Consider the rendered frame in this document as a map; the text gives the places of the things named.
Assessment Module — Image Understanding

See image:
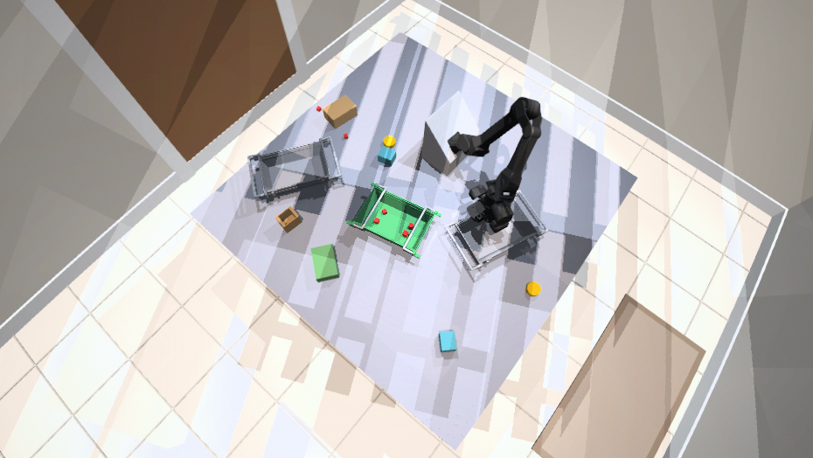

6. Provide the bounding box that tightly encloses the green rectangular block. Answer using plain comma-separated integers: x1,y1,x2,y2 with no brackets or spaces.
311,244,339,282

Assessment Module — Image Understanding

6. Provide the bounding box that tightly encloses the tan open-top box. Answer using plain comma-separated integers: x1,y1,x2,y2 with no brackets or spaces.
275,206,302,233

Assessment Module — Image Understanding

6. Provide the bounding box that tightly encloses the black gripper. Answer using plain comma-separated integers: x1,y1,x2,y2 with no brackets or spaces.
469,184,509,233

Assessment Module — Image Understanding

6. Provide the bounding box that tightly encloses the teal cube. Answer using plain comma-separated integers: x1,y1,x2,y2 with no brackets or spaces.
378,146,396,166
439,331,456,352

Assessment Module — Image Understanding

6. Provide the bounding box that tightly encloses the tan cardboard box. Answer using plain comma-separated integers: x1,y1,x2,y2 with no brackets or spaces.
323,95,358,129

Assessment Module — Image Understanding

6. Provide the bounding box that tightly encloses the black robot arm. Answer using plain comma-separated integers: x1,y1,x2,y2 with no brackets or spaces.
448,97,542,225

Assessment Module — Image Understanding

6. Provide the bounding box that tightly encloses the green plastic tray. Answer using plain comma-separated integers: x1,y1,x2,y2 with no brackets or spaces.
346,182,442,258

